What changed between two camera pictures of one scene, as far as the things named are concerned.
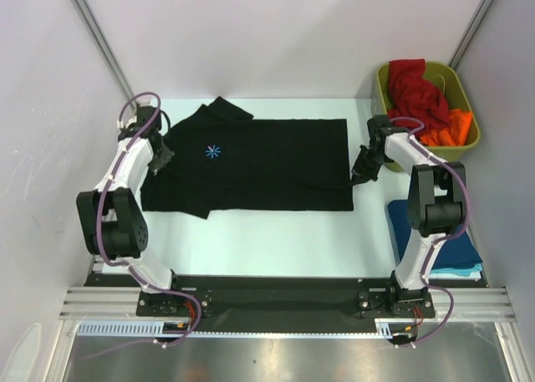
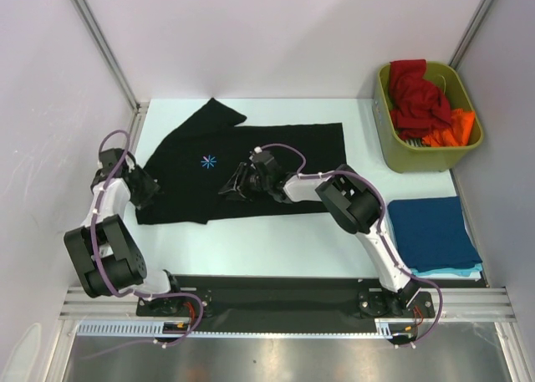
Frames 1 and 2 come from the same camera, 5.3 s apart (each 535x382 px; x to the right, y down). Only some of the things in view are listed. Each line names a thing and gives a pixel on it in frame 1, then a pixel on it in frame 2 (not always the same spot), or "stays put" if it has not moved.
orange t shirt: [455, 134] stays put
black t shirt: [222, 160] stays put
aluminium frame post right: [476, 24] stays put
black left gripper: [155, 165] → [150, 187]
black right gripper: [367, 163] → [243, 181]
